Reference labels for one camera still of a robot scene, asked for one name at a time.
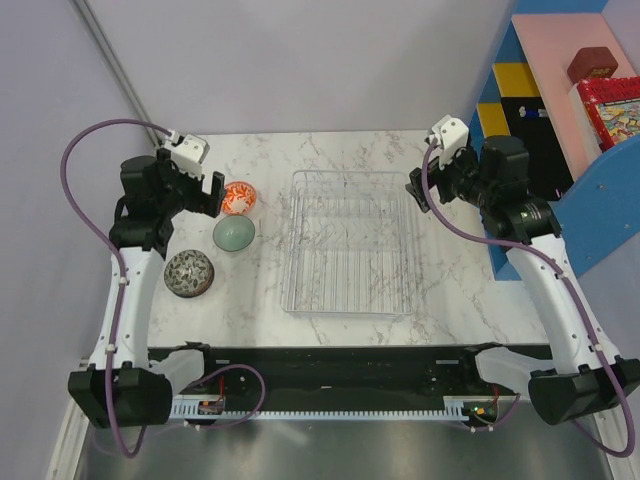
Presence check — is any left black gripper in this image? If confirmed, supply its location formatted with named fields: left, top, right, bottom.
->
left=156, top=149, right=226, bottom=218

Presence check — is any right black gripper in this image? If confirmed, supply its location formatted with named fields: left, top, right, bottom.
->
left=406, top=140, right=496, bottom=213

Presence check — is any orange patterned bowl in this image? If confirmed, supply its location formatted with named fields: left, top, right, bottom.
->
left=222, top=181, right=258, bottom=215

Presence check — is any green glass bowl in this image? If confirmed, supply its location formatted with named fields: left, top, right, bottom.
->
left=212, top=215, right=256, bottom=253

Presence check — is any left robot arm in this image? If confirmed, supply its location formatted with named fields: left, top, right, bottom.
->
left=68, top=156, right=226, bottom=428

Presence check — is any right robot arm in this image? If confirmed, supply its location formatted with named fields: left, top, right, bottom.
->
left=406, top=133, right=639, bottom=429

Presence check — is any leaf patterned bowl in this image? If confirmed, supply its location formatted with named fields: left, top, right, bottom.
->
left=163, top=249, right=215, bottom=298

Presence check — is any yellow black panel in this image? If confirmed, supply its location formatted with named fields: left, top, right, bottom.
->
left=476, top=62, right=540, bottom=137

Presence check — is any pink board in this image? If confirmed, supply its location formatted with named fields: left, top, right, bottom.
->
left=512, top=13, right=617, bottom=179

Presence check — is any red game box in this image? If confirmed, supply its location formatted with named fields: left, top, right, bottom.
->
left=576, top=76, right=639, bottom=152

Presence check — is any dark red box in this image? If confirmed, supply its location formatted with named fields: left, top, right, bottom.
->
left=567, top=46, right=618, bottom=84

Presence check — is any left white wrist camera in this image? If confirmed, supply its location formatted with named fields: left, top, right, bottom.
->
left=162, top=130, right=209, bottom=180

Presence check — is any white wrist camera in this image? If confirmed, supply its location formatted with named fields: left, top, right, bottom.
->
left=428, top=115, right=469, bottom=156
left=162, top=130, right=209, bottom=180

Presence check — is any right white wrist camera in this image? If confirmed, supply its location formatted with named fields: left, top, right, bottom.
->
left=428, top=115, right=469, bottom=156

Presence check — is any clear wire dish rack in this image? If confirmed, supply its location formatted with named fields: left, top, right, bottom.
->
left=281, top=170, right=416, bottom=319

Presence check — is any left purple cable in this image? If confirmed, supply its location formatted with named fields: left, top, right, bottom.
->
left=59, top=117, right=176, bottom=459

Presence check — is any purple cable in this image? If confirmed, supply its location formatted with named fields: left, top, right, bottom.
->
left=59, top=117, right=176, bottom=459
left=422, top=142, right=632, bottom=457

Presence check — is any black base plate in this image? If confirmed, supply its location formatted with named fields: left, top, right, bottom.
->
left=159, top=342, right=521, bottom=414

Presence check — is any white cable duct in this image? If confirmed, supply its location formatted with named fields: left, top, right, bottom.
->
left=169, top=395, right=469, bottom=423

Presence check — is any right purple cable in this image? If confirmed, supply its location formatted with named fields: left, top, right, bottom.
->
left=422, top=142, right=632, bottom=457

